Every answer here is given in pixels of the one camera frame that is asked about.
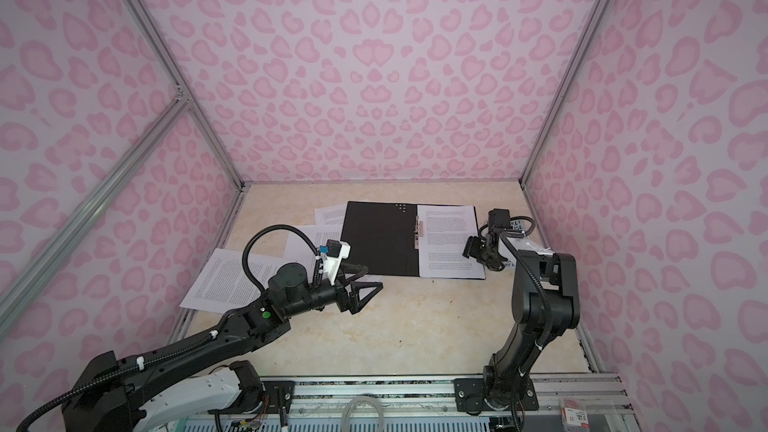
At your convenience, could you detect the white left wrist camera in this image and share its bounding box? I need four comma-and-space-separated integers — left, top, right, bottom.
319, 239, 351, 285

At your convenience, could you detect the printed paper sheet back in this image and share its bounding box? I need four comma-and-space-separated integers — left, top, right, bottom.
314, 204, 347, 226

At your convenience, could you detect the right aluminium frame post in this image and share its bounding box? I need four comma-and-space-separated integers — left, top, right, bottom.
519, 0, 615, 191

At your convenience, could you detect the diagonal aluminium frame bar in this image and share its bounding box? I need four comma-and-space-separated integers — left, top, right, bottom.
1, 93, 189, 337

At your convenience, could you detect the red white label packet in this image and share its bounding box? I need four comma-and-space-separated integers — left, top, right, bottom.
559, 397, 591, 432

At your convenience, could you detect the left aluminium frame post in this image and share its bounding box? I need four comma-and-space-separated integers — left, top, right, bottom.
122, 0, 246, 192

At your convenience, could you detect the aluminium frame post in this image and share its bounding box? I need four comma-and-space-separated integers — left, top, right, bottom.
122, 0, 246, 192
519, 0, 615, 191

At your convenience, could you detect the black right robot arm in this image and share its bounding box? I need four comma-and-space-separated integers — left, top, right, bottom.
453, 208, 581, 430

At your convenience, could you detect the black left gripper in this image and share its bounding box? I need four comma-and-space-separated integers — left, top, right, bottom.
286, 262, 383, 321

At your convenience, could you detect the treehouse storey book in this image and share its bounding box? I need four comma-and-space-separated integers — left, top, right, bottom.
508, 216, 538, 252

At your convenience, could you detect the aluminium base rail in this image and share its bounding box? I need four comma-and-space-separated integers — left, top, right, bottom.
113, 371, 640, 432

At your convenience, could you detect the clear plastic tube loop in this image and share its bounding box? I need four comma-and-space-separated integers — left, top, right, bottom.
340, 395, 388, 432

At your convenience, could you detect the teal folder with black inside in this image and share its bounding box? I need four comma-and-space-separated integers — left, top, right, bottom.
341, 201, 421, 278

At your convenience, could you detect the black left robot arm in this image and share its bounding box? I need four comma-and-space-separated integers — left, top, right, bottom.
17, 224, 383, 431

